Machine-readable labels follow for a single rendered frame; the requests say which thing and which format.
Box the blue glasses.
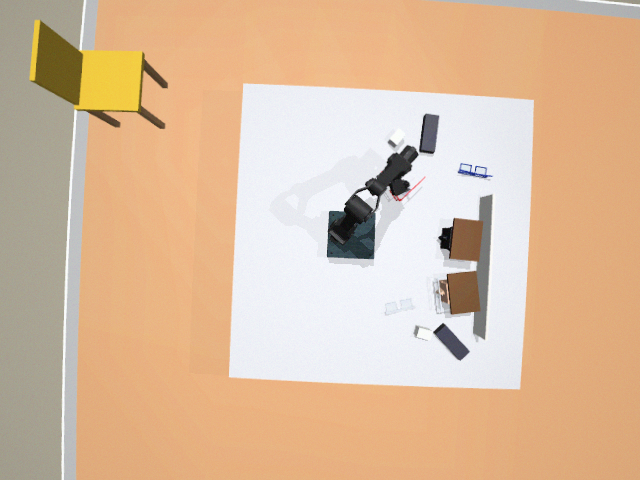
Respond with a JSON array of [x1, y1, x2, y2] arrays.
[[458, 163, 492, 178]]

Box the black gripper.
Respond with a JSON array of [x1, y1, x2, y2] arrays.
[[365, 169, 385, 196]]

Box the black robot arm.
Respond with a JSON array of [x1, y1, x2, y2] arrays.
[[327, 145, 419, 246]]

